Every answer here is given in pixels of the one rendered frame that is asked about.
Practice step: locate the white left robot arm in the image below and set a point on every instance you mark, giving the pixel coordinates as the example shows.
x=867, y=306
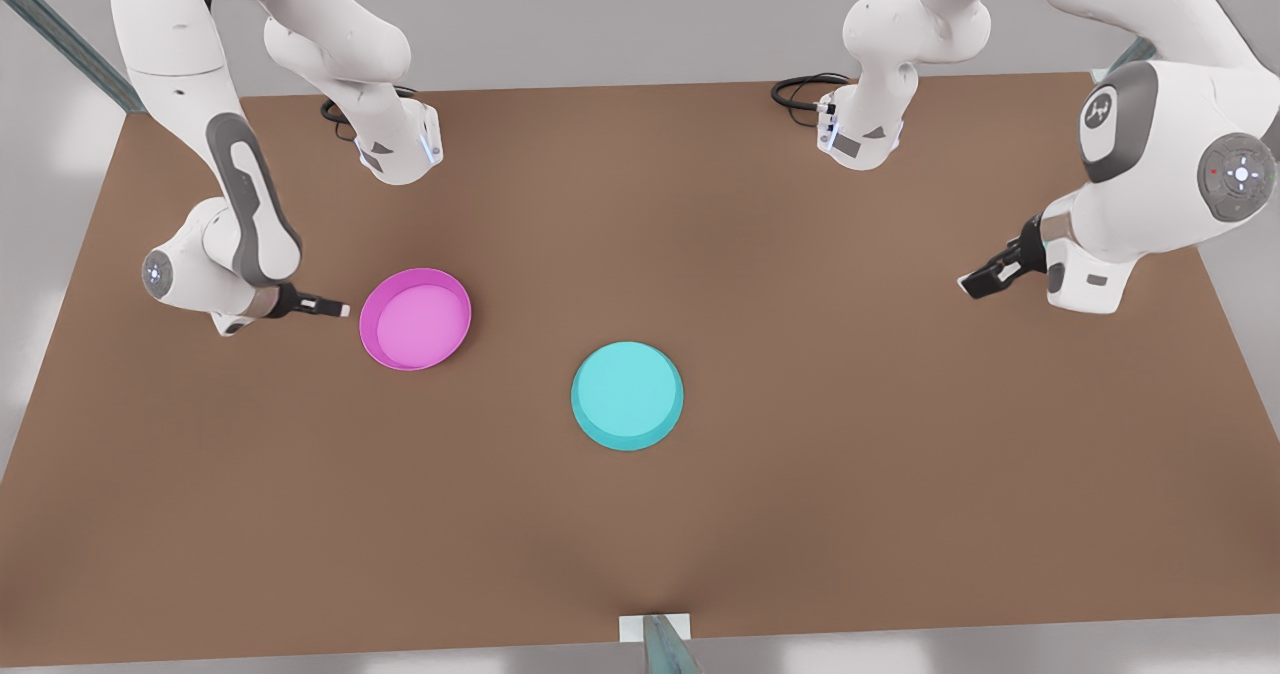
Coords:
x=1150, y=154

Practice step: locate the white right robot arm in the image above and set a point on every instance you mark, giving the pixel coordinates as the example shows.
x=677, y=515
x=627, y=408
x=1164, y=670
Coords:
x=170, y=44

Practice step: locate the pink plate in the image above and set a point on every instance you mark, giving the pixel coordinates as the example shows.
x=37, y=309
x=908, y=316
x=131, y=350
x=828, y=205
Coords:
x=415, y=320

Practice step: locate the blue plate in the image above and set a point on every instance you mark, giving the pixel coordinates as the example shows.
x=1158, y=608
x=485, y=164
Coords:
x=627, y=396

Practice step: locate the silver frame post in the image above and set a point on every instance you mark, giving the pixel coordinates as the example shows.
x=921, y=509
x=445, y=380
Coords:
x=70, y=44
x=668, y=649

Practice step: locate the white post foot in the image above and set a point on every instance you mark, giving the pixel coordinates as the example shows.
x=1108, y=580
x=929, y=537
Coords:
x=632, y=627

